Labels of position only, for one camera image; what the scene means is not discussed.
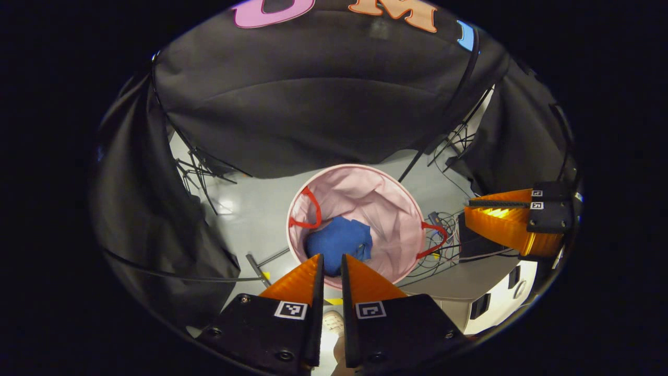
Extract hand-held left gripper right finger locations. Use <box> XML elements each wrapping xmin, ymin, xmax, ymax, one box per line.
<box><xmin>341</xmin><ymin>254</ymin><xmax>469</xmax><ymax>375</ymax></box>

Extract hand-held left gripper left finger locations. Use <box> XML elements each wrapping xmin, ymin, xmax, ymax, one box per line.
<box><xmin>197</xmin><ymin>253</ymin><xmax>325</xmax><ymax>375</ymax></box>

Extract blue corduroy shirt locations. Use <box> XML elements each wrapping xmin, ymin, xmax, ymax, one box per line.
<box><xmin>305</xmin><ymin>216</ymin><xmax>374</xmax><ymax>263</ymax></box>

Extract pink laundry hamper red handles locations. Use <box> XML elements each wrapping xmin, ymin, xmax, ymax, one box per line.
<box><xmin>286</xmin><ymin>163</ymin><xmax>449</xmax><ymax>290</ymax></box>

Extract person's white shoe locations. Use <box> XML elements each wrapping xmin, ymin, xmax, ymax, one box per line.
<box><xmin>323</xmin><ymin>310</ymin><xmax>345</xmax><ymax>336</ymax></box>

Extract person's leg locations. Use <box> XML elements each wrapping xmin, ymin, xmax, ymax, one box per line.
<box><xmin>331</xmin><ymin>334</ymin><xmax>358</xmax><ymax>376</ymax></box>

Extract white cabinet with dark slots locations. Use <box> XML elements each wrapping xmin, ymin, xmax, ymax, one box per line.
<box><xmin>438</xmin><ymin>260</ymin><xmax>539</xmax><ymax>336</ymax></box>

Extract black tripod stand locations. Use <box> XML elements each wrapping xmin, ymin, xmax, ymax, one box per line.
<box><xmin>175</xmin><ymin>149</ymin><xmax>251</xmax><ymax>215</ymax></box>

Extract tangle of black cables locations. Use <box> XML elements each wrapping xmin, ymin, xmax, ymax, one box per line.
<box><xmin>417</xmin><ymin>209</ymin><xmax>515</xmax><ymax>277</ymax></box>

